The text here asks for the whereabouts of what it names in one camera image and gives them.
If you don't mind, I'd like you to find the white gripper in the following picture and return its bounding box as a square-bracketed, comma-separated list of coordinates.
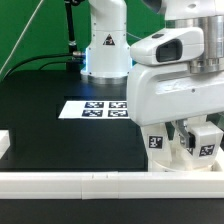
[126, 63, 224, 148]

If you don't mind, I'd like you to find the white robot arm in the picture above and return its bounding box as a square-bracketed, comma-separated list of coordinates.
[81, 0, 224, 149]

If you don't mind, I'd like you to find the white marker sheet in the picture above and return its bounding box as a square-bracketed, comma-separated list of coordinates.
[59, 100, 129, 119]

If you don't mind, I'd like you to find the white U-shaped fence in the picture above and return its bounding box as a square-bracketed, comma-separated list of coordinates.
[0, 128, 224, 200]

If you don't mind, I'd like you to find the black vertical pole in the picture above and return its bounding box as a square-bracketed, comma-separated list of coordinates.
[64, 0, 82, 72]

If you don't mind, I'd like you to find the thin grey rod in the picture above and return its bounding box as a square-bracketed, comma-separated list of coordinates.
[0, 0, 45, 75]

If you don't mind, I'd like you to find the thin grey wire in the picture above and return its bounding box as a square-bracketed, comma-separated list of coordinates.
[126, 31, 143, 41]

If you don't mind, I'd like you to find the black cable lower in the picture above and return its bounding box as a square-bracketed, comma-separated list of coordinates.
[38, 59, 83, 71]

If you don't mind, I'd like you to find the black cable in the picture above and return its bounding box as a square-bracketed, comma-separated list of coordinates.
[2, 53, 75, 80]
[38, 59, 83, 71]

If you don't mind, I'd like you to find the black cable upper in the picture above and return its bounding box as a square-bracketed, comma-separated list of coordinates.
[2, 53, 75, 80]

